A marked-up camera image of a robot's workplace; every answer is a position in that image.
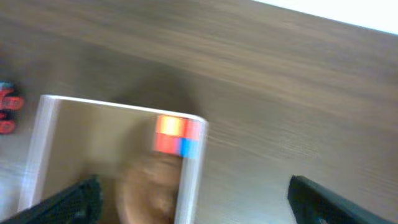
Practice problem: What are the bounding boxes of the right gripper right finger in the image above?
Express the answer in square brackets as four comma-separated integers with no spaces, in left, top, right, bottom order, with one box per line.
[287,175,393,224]

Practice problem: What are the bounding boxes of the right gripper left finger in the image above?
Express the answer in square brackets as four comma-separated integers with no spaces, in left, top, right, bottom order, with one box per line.
[1,175,103,224]

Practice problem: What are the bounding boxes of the brown plush toy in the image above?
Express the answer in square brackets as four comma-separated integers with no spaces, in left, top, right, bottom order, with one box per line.
[118,152,183,224]

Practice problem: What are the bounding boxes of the colourful puzzle cube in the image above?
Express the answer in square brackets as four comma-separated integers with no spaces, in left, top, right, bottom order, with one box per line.
[154,115,202,159]

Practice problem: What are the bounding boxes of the white open cardboard box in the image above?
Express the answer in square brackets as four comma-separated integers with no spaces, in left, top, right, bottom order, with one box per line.
[18,95,207,223]

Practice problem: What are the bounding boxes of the red grey toy truck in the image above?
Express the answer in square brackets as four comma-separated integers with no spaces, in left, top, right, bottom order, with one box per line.
[1,81,25,135]

